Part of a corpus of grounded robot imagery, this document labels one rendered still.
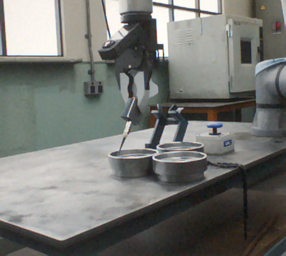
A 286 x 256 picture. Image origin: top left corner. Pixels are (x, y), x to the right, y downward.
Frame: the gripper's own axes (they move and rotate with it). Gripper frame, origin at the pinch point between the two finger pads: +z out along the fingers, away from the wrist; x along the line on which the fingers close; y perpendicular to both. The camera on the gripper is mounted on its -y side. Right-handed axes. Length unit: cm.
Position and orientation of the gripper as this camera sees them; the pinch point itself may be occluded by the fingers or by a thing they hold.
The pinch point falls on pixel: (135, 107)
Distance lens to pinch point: 92.5
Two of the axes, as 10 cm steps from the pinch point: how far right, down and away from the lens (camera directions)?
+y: 6.4, -0.9, 7.6
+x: -7.7, -0.1, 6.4
